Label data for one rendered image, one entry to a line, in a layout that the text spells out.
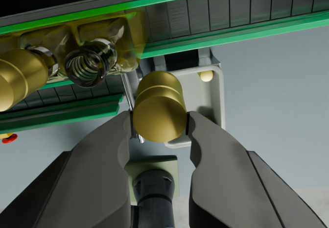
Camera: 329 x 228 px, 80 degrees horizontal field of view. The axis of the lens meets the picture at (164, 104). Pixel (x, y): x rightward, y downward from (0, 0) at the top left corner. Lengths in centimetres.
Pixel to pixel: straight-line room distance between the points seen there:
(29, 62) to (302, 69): 64
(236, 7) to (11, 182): 92
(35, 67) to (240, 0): 35
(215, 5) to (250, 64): 25
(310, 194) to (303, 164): 164
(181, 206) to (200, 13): 199
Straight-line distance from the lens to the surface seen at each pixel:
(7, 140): 75
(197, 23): 41
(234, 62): 59
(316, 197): 262
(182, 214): 231
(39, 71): 19
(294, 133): 79
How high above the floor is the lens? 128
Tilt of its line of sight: 63 degrees down
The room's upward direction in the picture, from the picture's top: 178 degrees clockwise
